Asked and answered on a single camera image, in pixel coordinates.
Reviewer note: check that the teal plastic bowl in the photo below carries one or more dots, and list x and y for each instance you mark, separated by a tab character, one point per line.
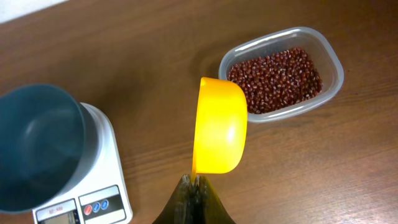
49	143

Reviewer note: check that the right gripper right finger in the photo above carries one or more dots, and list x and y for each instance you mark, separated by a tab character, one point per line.
208	208

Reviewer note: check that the white digital kitchen scale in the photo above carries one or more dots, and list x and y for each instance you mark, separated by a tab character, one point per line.
100	196

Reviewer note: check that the yellow measuring scoop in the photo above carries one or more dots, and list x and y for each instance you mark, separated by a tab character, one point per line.
220	127

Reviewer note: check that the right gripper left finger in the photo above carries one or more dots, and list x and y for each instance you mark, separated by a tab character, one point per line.
179	208

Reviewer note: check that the red beans in container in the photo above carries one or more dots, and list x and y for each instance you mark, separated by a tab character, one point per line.
277	81

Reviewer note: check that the clear plastic bean container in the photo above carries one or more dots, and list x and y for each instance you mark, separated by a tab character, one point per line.
320	51

